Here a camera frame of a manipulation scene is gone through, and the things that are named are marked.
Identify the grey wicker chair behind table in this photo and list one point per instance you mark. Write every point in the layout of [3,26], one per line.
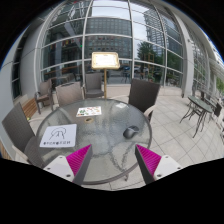
[68,93]

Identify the dark wicker chair right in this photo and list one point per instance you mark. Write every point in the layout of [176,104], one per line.
[143,95]

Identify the dark chair far right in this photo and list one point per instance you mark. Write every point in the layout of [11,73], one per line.
[216,112]

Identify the dark side table right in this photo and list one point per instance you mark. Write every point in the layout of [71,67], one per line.
[197,107]

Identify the grey wicker chair centre back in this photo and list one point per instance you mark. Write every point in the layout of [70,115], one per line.
[93,82]

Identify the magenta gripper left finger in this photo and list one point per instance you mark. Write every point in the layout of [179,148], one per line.
[72,167]

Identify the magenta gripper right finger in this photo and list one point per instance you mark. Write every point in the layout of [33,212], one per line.
[153,166]

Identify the wooden menu stand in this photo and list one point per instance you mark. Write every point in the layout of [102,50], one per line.
[105,61]

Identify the brown wicker chair far left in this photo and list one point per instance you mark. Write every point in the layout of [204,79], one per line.
[44,94]

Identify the grey computer mouse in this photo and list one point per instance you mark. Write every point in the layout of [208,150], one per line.
[130,132]

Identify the white mouse pad with drawing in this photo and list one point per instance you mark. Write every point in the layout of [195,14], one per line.
[62,136]

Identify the round glass table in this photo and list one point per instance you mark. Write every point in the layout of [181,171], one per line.
[113,155]

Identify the grey wicker chair left front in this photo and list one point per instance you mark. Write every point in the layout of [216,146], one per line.
[22,136]

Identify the colourful menu card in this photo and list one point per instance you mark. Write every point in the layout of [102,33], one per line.
[89,111]

